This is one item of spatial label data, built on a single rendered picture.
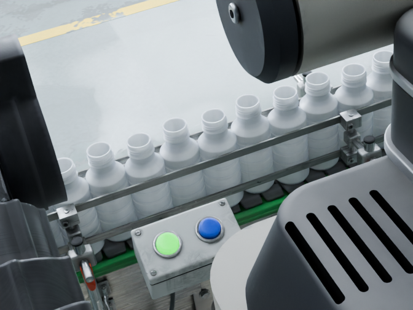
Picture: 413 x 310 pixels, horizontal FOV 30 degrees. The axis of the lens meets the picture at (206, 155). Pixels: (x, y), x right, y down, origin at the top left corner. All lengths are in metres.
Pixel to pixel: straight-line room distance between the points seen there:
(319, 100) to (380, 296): 0.90
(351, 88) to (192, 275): 0.39
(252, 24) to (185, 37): 3.34
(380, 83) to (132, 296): 0.52
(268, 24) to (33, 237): 0.15
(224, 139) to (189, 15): 2.73
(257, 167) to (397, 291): 0.90
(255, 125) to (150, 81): 2.25
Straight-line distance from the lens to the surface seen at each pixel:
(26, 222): 0.38
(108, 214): 1.17
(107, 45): 3.73
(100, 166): 1.12
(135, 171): 1.13
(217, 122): 1.13
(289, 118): 1.18
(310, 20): 0.33
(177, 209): 1.18
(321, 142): 1.24
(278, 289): 0.34
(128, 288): 1.23
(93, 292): 1.14
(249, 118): 1.16
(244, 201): 1.23
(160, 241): 1.02
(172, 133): 1.12
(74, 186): 1.12
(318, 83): 1.22
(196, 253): 1.02
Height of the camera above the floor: 1.84
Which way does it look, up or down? 39 degrees down
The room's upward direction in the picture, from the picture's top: 9 degrees counter-clockwise
